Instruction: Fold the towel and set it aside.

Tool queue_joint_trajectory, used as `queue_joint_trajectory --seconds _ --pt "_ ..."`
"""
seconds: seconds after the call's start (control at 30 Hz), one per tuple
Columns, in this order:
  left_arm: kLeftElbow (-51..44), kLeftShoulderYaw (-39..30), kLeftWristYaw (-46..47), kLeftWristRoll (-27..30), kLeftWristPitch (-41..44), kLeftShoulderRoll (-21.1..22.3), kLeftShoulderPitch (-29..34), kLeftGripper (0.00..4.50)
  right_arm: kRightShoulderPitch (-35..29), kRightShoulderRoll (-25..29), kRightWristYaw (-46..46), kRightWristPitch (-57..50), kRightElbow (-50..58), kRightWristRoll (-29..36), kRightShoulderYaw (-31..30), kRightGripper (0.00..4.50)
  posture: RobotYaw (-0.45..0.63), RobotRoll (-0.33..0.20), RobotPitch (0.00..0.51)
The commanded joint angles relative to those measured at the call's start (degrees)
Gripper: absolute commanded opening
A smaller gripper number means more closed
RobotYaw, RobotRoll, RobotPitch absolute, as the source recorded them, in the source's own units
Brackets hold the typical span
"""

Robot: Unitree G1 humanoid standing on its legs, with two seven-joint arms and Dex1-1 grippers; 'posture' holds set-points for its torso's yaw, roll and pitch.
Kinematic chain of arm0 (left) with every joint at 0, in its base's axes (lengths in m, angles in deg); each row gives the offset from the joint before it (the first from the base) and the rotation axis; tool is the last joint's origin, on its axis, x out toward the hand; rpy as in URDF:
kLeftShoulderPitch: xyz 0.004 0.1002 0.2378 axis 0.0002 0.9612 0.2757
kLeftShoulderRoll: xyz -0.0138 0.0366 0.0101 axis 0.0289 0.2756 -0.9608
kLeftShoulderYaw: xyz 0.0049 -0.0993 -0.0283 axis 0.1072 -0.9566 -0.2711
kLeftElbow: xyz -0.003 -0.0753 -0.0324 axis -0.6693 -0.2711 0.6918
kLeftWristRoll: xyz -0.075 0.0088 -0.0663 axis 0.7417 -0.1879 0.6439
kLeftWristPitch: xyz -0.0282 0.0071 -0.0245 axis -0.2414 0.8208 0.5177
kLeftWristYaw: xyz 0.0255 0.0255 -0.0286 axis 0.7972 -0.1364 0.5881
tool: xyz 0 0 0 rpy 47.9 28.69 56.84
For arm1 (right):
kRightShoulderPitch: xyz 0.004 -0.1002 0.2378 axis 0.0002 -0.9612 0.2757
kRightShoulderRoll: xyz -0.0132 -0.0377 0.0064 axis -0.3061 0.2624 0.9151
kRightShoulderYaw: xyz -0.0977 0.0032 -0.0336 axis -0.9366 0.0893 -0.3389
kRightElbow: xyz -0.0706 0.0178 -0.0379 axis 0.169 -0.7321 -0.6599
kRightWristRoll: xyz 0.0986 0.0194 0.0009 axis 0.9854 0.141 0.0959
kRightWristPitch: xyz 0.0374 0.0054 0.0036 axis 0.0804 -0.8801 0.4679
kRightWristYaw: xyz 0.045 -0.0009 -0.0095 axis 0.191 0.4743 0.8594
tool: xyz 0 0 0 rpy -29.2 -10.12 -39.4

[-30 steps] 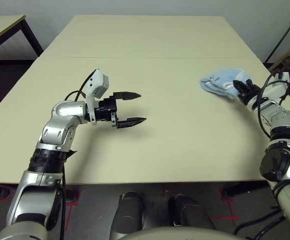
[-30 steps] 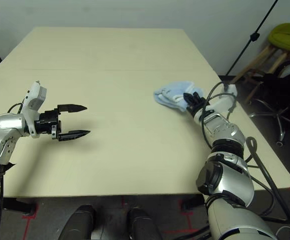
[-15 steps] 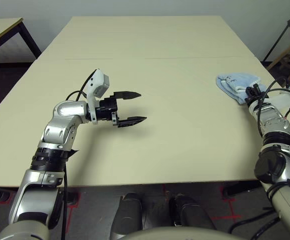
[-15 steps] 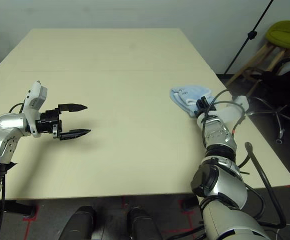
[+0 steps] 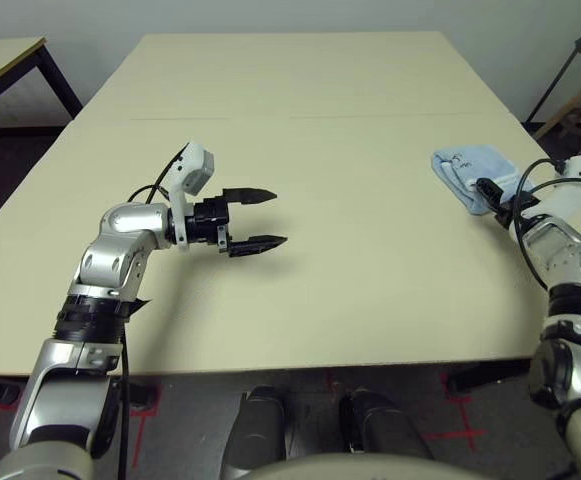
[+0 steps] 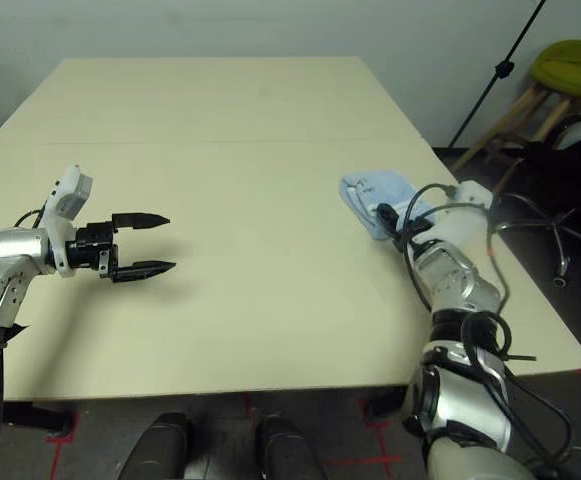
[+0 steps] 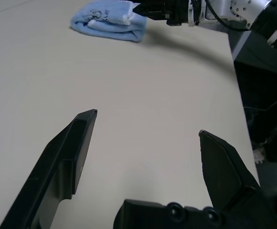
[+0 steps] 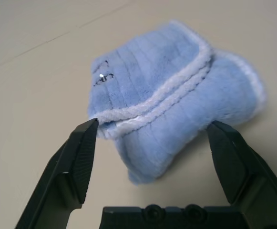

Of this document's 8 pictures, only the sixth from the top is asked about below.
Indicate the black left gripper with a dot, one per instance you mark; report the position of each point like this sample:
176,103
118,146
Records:
92,247

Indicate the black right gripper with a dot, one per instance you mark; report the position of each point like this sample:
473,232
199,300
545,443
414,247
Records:
405,230

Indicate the light blue towel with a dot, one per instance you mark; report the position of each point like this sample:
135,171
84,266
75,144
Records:
370,195

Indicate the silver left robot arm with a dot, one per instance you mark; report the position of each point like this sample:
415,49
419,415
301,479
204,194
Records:
0,270

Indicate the black office chair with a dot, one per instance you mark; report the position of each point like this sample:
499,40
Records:
565,200

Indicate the black tripod stand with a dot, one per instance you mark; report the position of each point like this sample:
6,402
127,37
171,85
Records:
502,69

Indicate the wooden stool green cushion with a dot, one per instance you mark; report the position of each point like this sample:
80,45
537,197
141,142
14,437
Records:
565,70

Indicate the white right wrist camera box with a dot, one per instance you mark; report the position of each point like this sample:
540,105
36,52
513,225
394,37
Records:
462,210

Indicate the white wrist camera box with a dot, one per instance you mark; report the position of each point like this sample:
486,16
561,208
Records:
462,210
67,200

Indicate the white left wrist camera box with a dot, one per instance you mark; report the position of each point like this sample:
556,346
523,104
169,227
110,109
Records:
67,200

